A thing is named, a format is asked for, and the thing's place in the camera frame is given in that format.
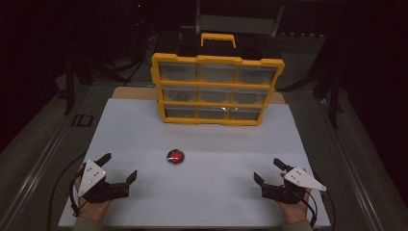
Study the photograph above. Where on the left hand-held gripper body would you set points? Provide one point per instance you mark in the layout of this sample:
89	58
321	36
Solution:
93	179

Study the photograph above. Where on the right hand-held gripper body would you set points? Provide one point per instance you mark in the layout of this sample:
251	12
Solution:
301	179

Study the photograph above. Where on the red round button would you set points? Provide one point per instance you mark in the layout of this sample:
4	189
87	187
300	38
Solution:
175	156

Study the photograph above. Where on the yellow organizer cabinet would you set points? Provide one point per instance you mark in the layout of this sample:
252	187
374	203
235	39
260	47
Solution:
218	85

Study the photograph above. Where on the clear plastic drawer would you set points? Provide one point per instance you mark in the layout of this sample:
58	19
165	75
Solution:
218	73

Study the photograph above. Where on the person's left hand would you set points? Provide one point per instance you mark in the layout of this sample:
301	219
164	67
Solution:
91	210

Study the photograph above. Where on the person's right hand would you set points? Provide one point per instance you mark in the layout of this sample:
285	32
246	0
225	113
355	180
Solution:
296	213

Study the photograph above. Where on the white table sheet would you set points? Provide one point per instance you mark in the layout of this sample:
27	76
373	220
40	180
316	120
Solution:
198	192

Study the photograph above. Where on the black tripod stand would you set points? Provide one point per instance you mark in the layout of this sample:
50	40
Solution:
69	89
335	96

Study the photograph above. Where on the grid of clear drawers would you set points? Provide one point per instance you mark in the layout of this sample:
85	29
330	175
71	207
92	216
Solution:
179	94

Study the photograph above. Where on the grey metal stand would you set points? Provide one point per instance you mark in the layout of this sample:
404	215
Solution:
237	24

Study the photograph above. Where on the aluminium rail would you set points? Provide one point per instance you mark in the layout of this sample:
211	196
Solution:
352	179
38	166

